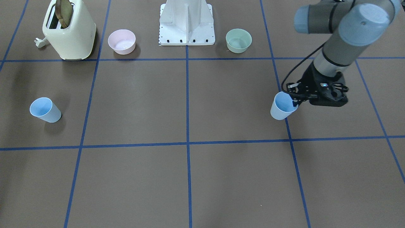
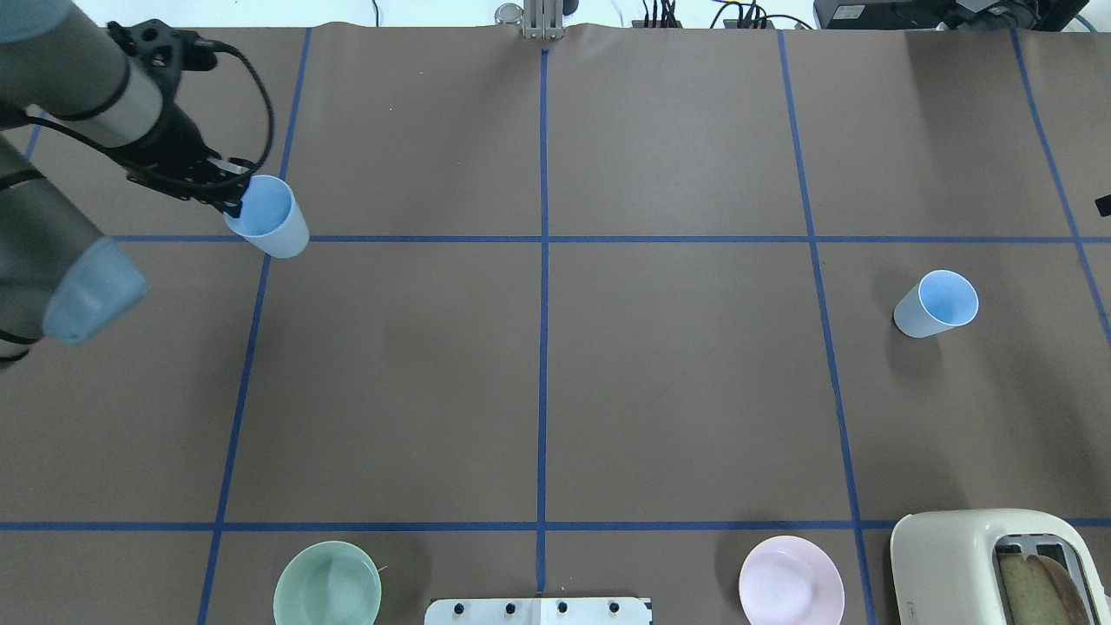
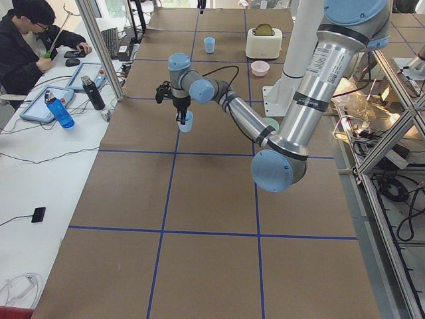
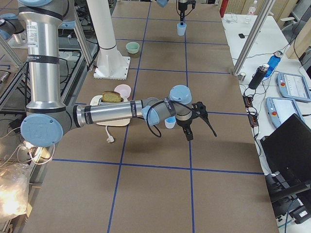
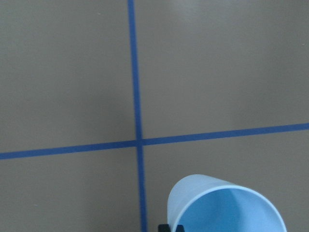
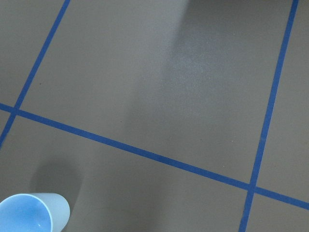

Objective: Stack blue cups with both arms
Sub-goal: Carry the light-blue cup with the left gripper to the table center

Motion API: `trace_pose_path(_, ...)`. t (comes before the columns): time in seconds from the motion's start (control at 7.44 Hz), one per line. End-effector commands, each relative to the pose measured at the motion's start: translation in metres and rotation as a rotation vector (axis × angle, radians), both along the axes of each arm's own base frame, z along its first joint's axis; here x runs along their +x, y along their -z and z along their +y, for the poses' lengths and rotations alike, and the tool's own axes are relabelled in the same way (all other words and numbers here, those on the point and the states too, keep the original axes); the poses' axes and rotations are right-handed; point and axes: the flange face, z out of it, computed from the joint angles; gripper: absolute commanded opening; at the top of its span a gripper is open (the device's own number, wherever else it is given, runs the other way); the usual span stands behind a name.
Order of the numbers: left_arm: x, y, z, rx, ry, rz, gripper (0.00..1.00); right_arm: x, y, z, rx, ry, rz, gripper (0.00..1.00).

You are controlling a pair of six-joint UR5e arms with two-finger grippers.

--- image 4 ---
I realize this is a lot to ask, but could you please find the blue water bottle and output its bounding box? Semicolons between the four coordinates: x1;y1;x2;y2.
263;50;283;80

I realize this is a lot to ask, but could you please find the blue cup near toaster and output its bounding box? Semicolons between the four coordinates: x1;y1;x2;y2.
165;116;176;129

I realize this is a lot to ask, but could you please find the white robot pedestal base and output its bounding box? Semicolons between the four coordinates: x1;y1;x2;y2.
87;0;131;80

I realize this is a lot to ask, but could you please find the pink plastic bowl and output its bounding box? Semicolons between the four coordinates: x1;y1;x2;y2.
114;84;132;98

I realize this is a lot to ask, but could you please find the lower teach pendant tablet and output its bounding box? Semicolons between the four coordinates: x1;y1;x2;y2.
266;97;304;128

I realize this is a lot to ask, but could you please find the black power strip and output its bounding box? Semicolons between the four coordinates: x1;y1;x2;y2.
243;95;259;128

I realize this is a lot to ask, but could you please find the black laptop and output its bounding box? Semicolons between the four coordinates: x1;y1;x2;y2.
260;114;311;206

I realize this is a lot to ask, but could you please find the cream two-slot toaster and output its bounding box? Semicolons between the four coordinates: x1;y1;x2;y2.
90;95;132;126

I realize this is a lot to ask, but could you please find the white toaster power plug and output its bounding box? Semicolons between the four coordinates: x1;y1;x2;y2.
105;126;115;143

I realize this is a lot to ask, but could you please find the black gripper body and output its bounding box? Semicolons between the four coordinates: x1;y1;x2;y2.
175;101;207;133
176;0;196;17

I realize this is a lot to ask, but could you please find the green plastic bowl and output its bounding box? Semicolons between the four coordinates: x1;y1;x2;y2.
125;42;140;54

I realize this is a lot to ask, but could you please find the black water bottle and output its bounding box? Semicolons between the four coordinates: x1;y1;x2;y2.
248;64;269;90

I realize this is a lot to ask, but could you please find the toast bread slice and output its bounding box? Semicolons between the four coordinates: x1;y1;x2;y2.
102;91;122;103

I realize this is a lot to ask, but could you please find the blue cup from toaster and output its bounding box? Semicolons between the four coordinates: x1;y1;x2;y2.
177;22;187;36

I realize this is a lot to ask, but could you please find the clear plastic bag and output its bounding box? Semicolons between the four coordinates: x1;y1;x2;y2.
0;163;30;222

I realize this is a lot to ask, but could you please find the aluminium frame post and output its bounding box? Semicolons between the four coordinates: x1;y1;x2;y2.
232;0;275;76

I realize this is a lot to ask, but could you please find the clear plastic bottle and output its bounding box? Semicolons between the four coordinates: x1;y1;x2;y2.
247;0;258;16

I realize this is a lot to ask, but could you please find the teach pendant tablet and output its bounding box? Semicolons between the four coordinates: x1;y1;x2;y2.
276;72;311;102
266;97;304;128

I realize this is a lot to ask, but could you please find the upper teach pendant tablet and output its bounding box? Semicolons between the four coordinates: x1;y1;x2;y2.
276;72;311;102

